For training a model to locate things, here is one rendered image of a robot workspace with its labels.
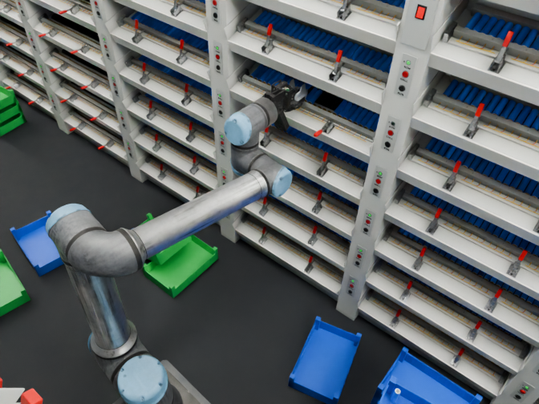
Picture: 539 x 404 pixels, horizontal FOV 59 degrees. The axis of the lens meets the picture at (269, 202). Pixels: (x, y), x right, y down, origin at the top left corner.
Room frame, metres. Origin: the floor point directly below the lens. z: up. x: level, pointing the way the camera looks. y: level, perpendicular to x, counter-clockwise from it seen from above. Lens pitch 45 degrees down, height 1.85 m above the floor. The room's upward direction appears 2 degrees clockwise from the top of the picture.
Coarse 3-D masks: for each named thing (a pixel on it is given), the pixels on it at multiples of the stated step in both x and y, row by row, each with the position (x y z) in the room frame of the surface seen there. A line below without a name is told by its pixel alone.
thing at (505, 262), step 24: (408, 192) 1.20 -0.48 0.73; (384, 216) 1.14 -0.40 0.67; (408, 216) 1.11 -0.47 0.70; (432, 216) 1.10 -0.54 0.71; (456, 216) 1.08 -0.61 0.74; (432, 240) 1.03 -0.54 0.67; (456, 240) 1.01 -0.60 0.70; (480, 240) 1.00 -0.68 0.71; (504, 240) 0.98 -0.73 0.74; (528, 240) 0.98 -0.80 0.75; (480, 264) 0.93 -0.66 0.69; (504, 264) 0.92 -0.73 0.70; (528, 264) 0.92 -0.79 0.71; (528, 288) 0.85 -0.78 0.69
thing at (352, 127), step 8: (248, 80) 1.56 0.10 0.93; (256, 80) 1.55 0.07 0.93; (264, 88) 1.52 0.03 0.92; (304, 104) 1.41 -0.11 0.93; (312, 112) 1.39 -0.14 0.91; (320, 112) 1.37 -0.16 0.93; (328, 112) 1.36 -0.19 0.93; (320, 120) 1.35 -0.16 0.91; (336, 120) 1.33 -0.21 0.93; (344, 120) 1.32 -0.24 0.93; (344, 128) 1.30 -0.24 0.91; (352, 128) 1.29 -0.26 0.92; (360, 128) 1.28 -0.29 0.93; (368, 136) 1.26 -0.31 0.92
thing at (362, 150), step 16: (256, 64) 1.67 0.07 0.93; (240, 80) 1.58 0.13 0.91; (240, 96) 1.53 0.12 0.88; (256, 96) 1.51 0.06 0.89; (336, 96) 1.46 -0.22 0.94; (288, 112) 1.41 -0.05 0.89; (304, 112) 1.40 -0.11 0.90; (304, 128) 1.35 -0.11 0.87; (320, 128) 1.33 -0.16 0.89; (336, 128) 1.32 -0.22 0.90; (336, 144) 1.28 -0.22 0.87; (352, 144) 1.25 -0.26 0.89; (368, 144) 1.24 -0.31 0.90; (368, 160) 1.20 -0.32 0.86
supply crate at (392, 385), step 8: (392, 376) 0.66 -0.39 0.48; (392, 384) 0.64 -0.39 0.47; (384, 392) 0.62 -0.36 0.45; (392, 392) 0.64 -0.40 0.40; (408, 392) 0.62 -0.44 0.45; (384, 400) 0.62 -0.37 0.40; (400, 400) 0.62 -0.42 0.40; (408, 400) 0.62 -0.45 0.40; (416, 400) 0.61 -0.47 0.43; (424, 400) 0.60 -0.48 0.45
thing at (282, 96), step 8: (280, 80) 1.41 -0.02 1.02; (272, 88) 1.37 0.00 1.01; (280, 88) 1.35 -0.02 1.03; (288, 88) 1.37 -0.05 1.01; (296, 88) 1.36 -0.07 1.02; (272, 96) 1.30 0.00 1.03; (280, 96) 1.32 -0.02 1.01; (288, 96) 1.33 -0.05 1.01; (280, 104) 1.33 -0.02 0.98; (288, 104) 1.33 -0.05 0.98
